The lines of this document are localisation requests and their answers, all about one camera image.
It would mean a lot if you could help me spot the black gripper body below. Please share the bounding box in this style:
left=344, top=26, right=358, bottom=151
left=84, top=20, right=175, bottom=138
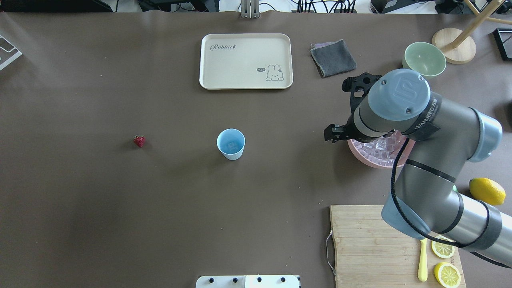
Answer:
left=324, top=72, right=382, bottom=143

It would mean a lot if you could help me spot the red strawberry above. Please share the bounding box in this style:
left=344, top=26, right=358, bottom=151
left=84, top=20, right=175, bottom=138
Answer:
left=133, top=135, right=146, bottom=148

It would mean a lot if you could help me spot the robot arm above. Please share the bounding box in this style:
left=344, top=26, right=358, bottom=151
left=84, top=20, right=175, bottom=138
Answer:
left=324, top=69, right=512, bottom=268

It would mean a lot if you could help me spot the pink bowl of ice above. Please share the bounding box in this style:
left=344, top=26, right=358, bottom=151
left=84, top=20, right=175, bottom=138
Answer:
left=347, top=131, right=408, bottom=168

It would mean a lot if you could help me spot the wooden cup tree stand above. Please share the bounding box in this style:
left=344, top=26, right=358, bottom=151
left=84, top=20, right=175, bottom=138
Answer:
left=432, top=0, right=512, bottom=64

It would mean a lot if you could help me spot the blue plastic cup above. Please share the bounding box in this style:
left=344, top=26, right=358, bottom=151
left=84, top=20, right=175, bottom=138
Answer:
left=216, top=129, right=246, bottom=160

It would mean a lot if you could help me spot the grey folded cloth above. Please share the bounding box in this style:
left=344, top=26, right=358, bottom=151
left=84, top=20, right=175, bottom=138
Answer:
left=310, top=39, right=357, bottom=77

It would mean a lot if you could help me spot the green ceramic bowl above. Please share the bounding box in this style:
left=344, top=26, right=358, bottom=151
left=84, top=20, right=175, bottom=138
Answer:
left=402, top=42, right=447, bottom=80

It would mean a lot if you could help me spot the beige rabbit tray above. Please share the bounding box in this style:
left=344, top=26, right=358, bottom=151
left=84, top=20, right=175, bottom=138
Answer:
left=199, top=33, right=293, bottom=90

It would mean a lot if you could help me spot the whole yellow lemon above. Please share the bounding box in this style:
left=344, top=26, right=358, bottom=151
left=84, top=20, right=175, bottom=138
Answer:
left=469, top=178, right=506, bottom=206

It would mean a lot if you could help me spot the wooden cutting board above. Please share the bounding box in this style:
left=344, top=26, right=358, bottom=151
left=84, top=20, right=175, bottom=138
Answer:
left=330, top=205, right=443, bottom=288

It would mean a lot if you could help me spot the lemon half slice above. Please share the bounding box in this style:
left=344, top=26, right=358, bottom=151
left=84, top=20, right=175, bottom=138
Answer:
left=434, top=262, right=462, bottom=288
left=430, top=240, right=456, bottom=259

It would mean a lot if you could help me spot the yellow plastic knife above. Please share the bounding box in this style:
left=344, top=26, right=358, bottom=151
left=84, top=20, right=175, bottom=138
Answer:
left=417, top=238, right=428, bottom=282

